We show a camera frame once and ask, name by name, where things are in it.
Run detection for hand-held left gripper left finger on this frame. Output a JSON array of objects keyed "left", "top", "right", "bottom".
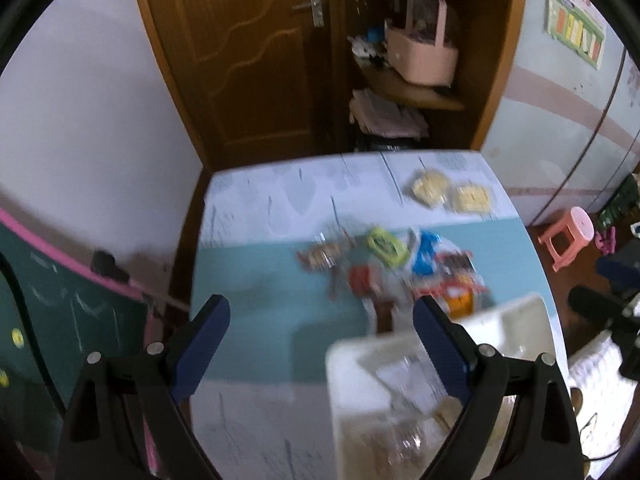
[{"left": 55, "top": 294, "right": 232, "bottom": 480}]

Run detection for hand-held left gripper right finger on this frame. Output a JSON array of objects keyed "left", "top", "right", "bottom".
[{"left": 411, "top": 294, "right": 585, "bottom": 480}]

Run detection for clear wrapper snack packet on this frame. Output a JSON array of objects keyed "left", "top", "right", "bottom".
[{"left": 372, "top": 352, "right": 446, "bottom": 416}]

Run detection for white plastic bin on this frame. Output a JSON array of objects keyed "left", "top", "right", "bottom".
[{"left": 325, "top": 292, "right": 571, "bottom": 480}]

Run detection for dark striped snack packet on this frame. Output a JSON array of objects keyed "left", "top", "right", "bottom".
[{"left": 440, "top": 252, "right": 476, "bottom": 276}]

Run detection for blue snack packet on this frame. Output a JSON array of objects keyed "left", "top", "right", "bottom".
[{"left": 412, "top": 232, "right": 443, "bottom": 276}]

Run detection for red snack packet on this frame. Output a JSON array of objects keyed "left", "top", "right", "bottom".
[{"left": 347, "top": 265, "right": 383, "bottom": 298}]

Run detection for green snack packet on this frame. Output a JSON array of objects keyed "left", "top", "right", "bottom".
[{"left": 365, "top": 227, "right": 408, "bottom": 267}]

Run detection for yellow snack packet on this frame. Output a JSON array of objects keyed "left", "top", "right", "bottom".
[
  {"left": 411, "top": 169, "right": 451, "bottom": 207},
  {"left": 450, "top": 182, "right": 496, "bottom": 216}
]

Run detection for black clip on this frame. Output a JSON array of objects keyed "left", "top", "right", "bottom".
[{"left": 92, "top": 250, "right": 128, "bottom": 281}]

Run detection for white ribbed rack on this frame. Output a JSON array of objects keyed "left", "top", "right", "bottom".
[{"left": 567, "top": 332, "right": 631, "bottom": 461}]

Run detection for black exercise equipment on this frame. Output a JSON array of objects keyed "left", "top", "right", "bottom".
[{"left": 567, "top": 255, "right": 640, "bottom": 381}]

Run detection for pink plastic stool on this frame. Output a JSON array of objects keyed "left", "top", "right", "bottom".
[{"left": 537, "top": 206, "right": 596, "bottom": 273}]

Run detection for pink slippers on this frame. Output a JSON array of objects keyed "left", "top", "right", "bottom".
[{"left": 595, "top": 227, "right": 618, "bottom": 261}]

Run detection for green crate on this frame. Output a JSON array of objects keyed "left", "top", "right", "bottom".
[{"left": 600, "top": 180, "right": 636, "bottom": 226}]

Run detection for pile of folded cloths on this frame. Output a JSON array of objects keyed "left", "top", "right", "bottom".
[{"left": 348, "top": 87, "right": 430, "bottom": 138}]

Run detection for wooden shelf cabinet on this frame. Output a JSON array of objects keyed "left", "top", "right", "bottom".
[{"left": 330, "top": 0, "right": 531, "bottom": 153}]

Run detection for pink basket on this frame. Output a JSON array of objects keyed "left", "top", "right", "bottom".
[{"left": 384, "top": 0, "right": 460, "bottom": 86}]

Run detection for wooden door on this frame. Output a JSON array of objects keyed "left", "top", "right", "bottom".
[{"left": 127, "top": 0, "right": 341, "bottom": 171}]

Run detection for small toys on shelf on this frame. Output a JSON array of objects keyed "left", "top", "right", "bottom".
[{"left": 347, "top": 27, "right": 391, "bottom": 66}]

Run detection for green chalkboard with pink frame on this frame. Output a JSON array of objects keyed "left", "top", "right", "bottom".
[{"left": 0, "top": 207, "right": 151, "bottom": 480}]

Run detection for black cable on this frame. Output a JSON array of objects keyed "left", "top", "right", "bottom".
[{"left": 0, "top": 252, "right": 68, "bottom": 413}]

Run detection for grey wall pipe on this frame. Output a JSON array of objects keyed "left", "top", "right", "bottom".
[{"left": 530, "top": 45, "right": 628, "bottom": 221}]

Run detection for wall poster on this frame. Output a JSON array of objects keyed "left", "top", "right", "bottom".
[{"left": 545, "top": 0, "right": 608, "bottom": 68}]

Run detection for metal door handle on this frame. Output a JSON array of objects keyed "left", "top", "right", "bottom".
[{"left": 291, "top": 0, "right": 326, "bottom": 28}]

